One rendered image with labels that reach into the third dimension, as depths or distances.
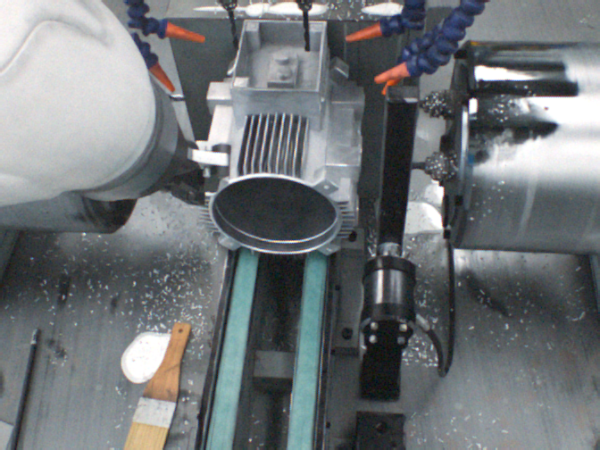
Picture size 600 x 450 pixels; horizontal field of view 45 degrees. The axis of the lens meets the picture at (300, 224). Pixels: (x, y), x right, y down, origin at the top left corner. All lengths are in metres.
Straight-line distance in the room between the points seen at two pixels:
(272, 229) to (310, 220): 0.05
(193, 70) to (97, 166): 0.61
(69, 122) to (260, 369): 0.66
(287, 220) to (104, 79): 0.63
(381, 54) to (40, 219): 0.46
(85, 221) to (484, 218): 0.46
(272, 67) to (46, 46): 0.58
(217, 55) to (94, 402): 0.48
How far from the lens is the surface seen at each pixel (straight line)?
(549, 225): 0.83
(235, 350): 0.88
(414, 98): 0.65
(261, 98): 0.82
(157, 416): 0.98
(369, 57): 0.93
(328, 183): 0.79
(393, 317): 0.75
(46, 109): 0.31
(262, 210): 0.95
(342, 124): 0.88
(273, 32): 0.91
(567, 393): 1.02
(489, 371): 1.01
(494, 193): 0.79
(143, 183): 0.46
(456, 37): 0.68
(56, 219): 0.90
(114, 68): 0.35
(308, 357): 0.87
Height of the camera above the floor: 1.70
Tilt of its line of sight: 54 degrees down
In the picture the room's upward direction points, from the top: 5 degrees counter-clockwise
